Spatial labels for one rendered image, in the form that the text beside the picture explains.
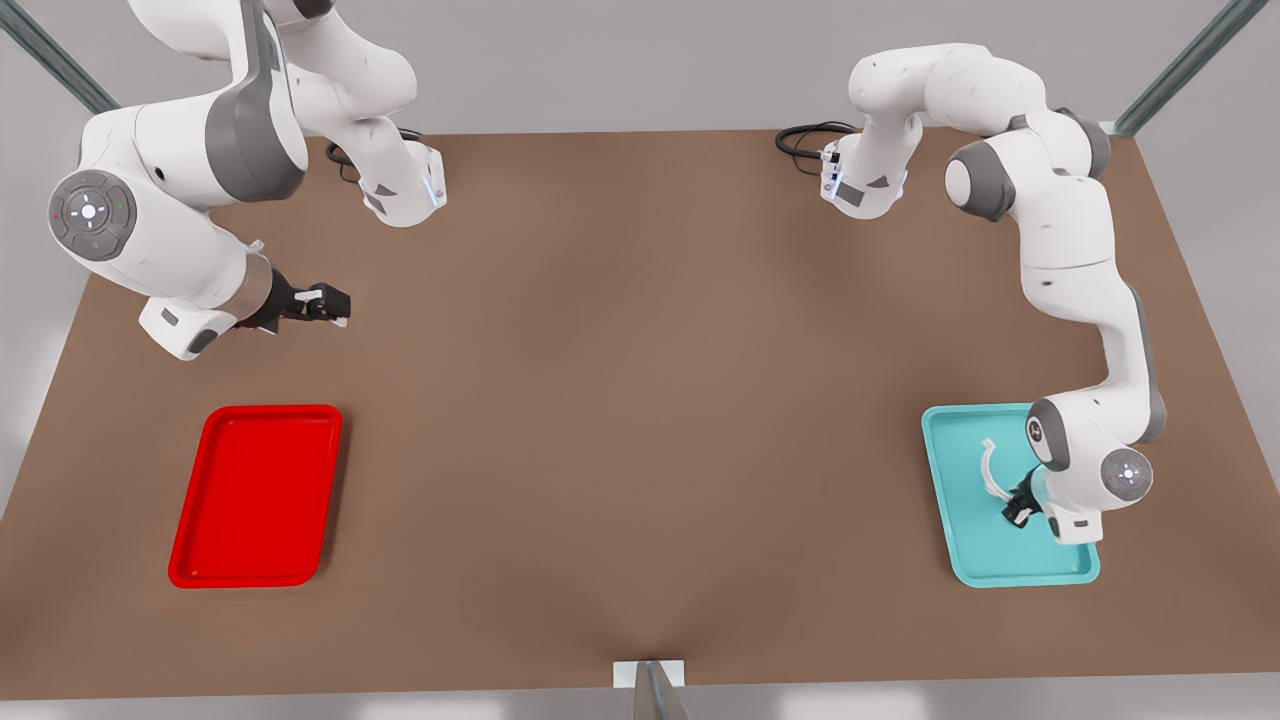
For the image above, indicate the silver frame post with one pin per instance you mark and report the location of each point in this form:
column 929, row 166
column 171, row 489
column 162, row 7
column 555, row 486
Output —
column 655, row 692
column 55, row 55
column 1190, row 65

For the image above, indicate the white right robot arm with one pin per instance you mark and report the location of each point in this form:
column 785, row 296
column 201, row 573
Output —
column 180, row 150

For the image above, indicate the teal rectangular tray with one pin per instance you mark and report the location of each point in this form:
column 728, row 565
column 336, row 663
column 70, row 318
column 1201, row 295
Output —
column 975, row 540

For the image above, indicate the white drainage pipe clamp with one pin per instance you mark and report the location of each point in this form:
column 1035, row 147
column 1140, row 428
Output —
column 990, row 468

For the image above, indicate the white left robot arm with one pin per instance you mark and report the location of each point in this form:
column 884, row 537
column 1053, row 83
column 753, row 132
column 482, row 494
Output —
column 1070, row 230

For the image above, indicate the red rectangular tray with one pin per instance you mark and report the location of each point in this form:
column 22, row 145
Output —
column 257, row 496

